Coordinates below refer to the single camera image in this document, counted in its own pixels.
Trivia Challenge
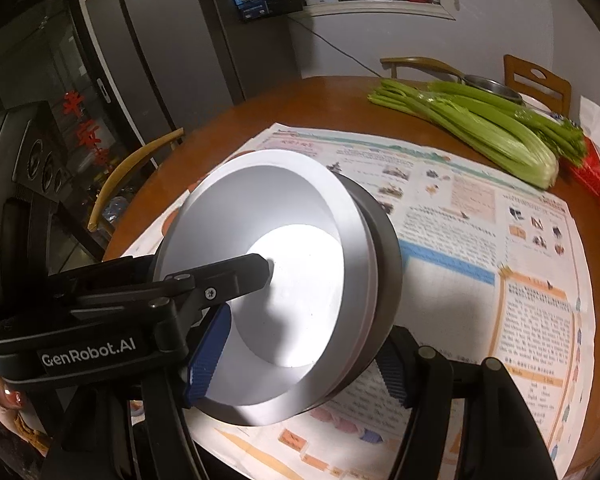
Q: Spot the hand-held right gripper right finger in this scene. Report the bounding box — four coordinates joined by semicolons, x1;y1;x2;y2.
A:
375;326;556;480

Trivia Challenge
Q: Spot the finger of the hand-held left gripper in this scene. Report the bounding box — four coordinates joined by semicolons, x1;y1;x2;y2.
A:
162;253;272;307

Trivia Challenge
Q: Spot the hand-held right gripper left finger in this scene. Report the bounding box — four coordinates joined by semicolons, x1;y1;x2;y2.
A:
45;304;233;480

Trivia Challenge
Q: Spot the large steel bowl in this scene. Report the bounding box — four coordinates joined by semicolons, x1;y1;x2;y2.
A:
200;172;404;427

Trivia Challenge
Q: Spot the printed newspaper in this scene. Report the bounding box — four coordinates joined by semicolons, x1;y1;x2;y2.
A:
122;121;596;480

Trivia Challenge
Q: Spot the yellow chair back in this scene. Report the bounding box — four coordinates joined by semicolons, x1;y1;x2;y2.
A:
87;127;186;233

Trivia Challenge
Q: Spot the red knot decoration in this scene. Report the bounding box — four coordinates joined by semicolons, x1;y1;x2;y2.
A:
62;91;113;168

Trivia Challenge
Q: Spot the grey refrigerator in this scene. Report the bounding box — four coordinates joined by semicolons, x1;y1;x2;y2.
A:
85;0;306;136

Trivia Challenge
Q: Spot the celery bunch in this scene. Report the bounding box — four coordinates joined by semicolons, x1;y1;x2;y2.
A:
369;80;560;191
430;81;587;167

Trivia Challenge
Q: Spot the dark glass cabinet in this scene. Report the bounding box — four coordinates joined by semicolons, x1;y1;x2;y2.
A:
0;5;131;261

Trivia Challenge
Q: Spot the blue box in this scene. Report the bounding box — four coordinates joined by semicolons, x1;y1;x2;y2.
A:
231;0;271;22

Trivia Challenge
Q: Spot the red tissue pack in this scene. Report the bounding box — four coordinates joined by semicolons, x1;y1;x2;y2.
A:
560;95;600;221

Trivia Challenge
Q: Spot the curved brown wooden chair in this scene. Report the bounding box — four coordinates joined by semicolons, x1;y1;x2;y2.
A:
380;56;463;82

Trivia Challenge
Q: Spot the small steel bowl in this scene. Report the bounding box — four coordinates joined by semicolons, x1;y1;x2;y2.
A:
462;74;523;106

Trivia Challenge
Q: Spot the wooden chair back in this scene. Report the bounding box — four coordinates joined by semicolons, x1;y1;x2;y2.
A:
503;54;572;116

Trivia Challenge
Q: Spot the black cable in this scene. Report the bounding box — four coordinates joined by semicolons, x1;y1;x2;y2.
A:
300;20;381;81

